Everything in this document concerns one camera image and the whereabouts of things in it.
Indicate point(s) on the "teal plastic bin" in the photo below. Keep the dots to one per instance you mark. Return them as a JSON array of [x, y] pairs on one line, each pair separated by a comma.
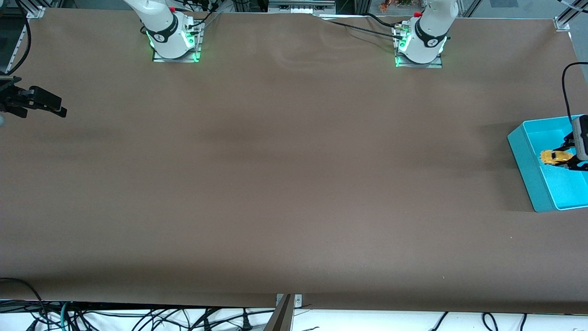
[[551, 193]]

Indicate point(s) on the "yellow beetle toy car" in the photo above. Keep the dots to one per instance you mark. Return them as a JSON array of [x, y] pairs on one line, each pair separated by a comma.
[[546, 157]]

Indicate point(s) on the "brown table cover sheet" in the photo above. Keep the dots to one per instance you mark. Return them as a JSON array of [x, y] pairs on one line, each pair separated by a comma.
[[294, 230]]

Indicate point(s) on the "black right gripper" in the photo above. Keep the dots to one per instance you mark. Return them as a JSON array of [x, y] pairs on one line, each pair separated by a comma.
[[9, 99]]

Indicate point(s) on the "orange background object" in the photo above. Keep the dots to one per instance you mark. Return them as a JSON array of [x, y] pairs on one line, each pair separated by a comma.
[[395, 4]]

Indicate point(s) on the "metal table edge bracket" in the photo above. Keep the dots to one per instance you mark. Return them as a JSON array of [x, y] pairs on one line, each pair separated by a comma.
[[282, 315]]

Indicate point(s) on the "aluminium frame side rail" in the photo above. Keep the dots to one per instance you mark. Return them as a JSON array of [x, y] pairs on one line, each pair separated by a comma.
[[36, 12]]

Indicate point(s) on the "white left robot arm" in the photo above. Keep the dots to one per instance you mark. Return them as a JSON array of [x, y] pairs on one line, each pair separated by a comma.
[[432, 27]]

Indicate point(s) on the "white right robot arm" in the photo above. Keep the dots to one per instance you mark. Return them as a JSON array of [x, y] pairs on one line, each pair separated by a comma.
[[163, 27]]

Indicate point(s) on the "aluminium frame corner rail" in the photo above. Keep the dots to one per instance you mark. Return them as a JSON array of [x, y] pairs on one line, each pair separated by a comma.
[[562, 23]]

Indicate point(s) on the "aluminium rail with white connectors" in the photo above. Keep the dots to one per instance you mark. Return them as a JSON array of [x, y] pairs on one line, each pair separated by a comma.
[[301, 6]]

